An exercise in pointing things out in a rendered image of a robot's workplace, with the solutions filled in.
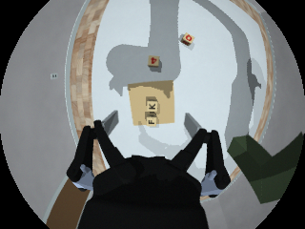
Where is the tan flat mat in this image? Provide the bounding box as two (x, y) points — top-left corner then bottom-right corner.
(128, 80), (174, 126)

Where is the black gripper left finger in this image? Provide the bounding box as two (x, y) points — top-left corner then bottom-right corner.
(67, 111), (137, 192)

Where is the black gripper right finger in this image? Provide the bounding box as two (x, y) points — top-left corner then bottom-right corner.
(156, 113), (231, 198)

